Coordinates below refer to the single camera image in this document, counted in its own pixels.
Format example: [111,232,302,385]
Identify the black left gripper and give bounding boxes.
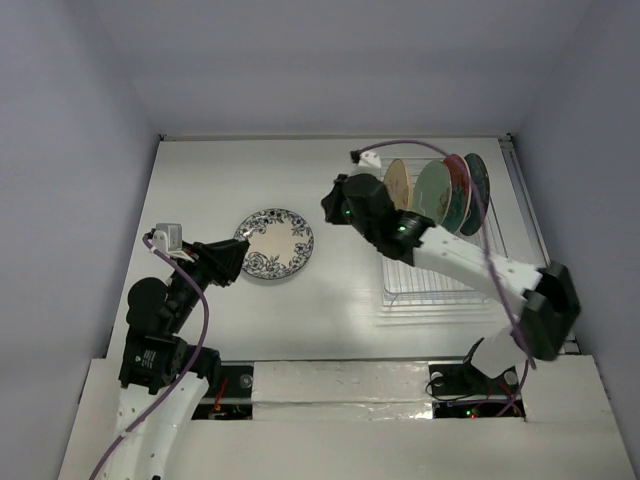
[167,236,249,330]

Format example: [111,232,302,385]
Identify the beige bird plate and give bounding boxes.
[383,159,413,210]

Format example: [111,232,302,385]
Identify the blue floral white plate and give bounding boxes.
[234,207,314,280]

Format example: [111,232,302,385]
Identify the light green plate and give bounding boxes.
[412,160,451,224]

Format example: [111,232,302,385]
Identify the red teal flower plate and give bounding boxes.
[443,154,471,233]

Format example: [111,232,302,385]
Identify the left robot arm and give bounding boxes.
[90,229,249,479]

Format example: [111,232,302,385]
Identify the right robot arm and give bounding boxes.
[321,173,581,392]

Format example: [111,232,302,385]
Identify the dark teal plate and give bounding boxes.
[460,153,491,236]

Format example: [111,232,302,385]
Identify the white foam block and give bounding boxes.
[251,361,433,421]

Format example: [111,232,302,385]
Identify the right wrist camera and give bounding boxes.
[349,150,382,177]

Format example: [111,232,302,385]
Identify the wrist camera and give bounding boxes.
[349,150,382,177]
[143,223,184,257]

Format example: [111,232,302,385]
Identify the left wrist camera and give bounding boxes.
[143,223,184,257]

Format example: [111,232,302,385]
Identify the white wire dish rack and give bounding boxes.
[381,157,507,310]

